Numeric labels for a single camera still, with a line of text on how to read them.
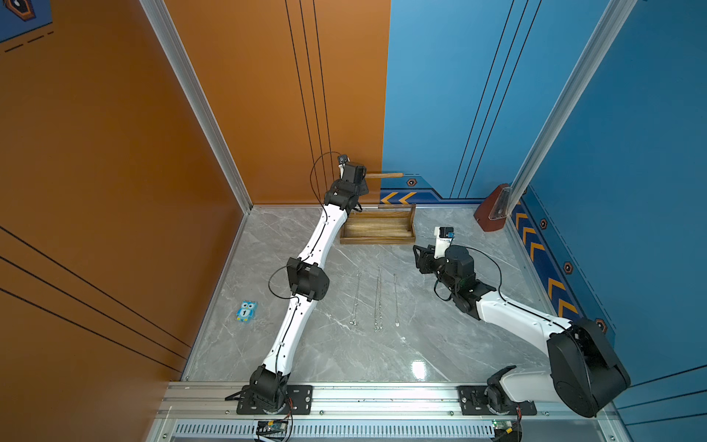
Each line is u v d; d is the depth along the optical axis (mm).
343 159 870
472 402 725
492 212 1060
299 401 740
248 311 891
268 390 653
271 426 723
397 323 871
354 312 893
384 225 1136
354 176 775
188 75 802
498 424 725
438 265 738
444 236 730
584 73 796
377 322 871
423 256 771
